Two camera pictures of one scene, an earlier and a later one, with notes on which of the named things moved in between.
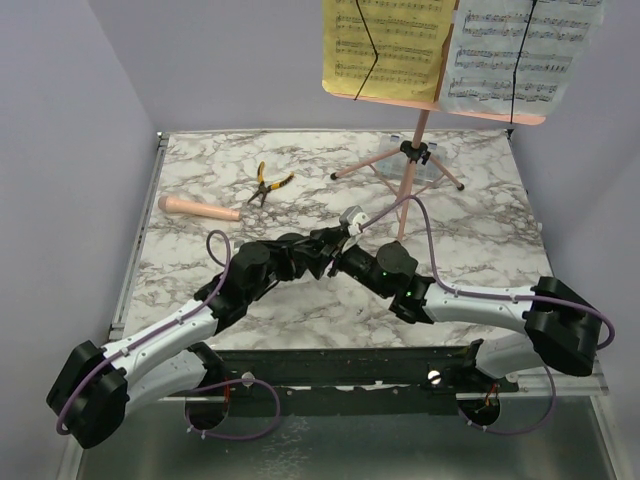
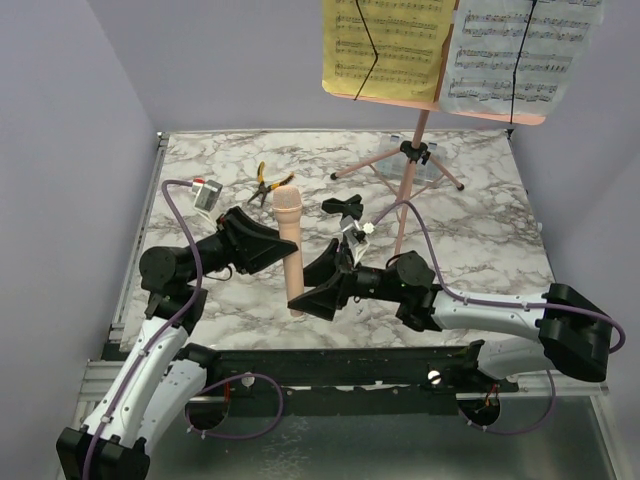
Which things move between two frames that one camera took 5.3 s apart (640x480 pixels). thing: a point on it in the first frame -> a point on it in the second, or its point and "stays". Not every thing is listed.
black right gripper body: [343, 255] -> [343, 279]
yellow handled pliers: [264, 188] stays
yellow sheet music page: [389, 49] stays
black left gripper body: [287, 268] -> [223, 244]
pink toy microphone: [181, 205] -> [288, 203]
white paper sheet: [514, 57] stays
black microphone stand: [327, 240] -> [351, 207]
